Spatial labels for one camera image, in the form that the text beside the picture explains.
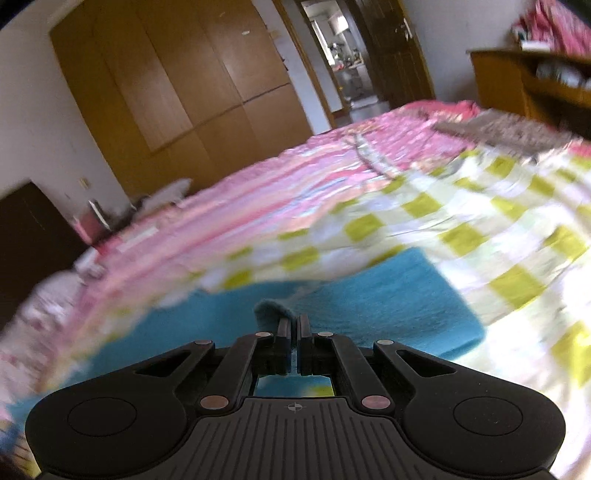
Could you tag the metal flask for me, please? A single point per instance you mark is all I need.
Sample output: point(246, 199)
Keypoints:
point(98, 214)

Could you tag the wooden wardrobe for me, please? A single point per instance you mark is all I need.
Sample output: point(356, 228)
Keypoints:
point(184, 83)

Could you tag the grey pillow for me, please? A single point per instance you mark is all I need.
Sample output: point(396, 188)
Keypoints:
point(168, 191)

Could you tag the wooden desk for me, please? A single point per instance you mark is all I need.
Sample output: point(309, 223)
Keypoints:
point(503, 83)

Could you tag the brown fuzzy blanket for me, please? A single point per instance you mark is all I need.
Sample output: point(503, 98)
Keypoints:
point(498, 127)

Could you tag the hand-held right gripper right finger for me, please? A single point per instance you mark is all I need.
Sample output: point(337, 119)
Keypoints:
point(304, 344)

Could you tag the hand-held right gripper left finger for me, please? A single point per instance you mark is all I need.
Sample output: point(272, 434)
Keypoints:
point(282, 344)

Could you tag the pink patterned cloth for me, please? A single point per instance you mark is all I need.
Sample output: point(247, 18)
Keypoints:
point(558, 27)

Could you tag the white printed pillow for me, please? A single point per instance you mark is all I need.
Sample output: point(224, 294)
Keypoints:
point(51, 290)

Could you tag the dark wooden door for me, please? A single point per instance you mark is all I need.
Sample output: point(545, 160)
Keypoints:
point(397, 55)

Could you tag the green white checked bed sheet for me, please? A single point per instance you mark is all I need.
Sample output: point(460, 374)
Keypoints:
point(461, 221)

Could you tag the pink striped blanket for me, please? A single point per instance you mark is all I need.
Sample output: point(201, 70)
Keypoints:
point(277, 194)

